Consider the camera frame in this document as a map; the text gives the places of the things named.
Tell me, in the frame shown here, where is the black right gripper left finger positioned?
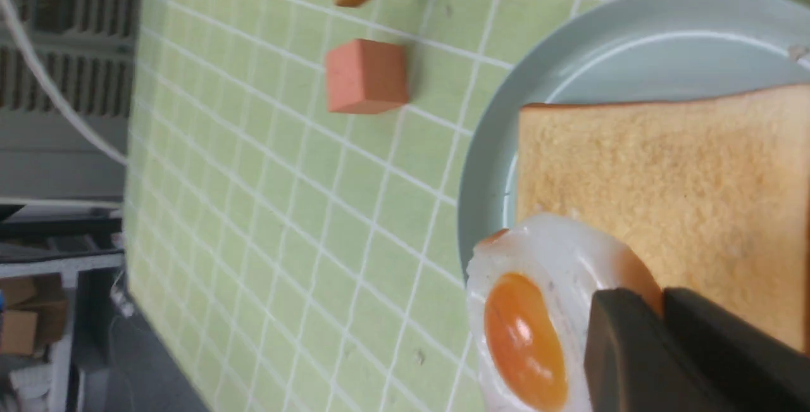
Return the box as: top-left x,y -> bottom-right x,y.
583,289 -> 735,411

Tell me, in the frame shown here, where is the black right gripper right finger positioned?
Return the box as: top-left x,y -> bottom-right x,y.
664,288 -> 809,411

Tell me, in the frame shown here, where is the fried egg toy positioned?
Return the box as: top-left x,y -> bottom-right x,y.
466,213 -> 663,411

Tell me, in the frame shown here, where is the toast slice top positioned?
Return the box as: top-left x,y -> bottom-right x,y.
516,84 -> 809,353

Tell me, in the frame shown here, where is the sandwich plate light blue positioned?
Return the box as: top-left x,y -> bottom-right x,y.
456,0 -> 809,272

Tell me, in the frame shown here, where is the green checkered tablecloth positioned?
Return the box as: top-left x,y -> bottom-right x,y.
124,0 -> 808,411

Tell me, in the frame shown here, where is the salmon cube block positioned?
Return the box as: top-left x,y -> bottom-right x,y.
325,38 -> 410,115

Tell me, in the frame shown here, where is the cardboard box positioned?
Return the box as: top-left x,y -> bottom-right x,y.
1,273 -> 68,356

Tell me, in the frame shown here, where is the white cable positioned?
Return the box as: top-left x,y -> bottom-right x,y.
0,0 -> 130,167

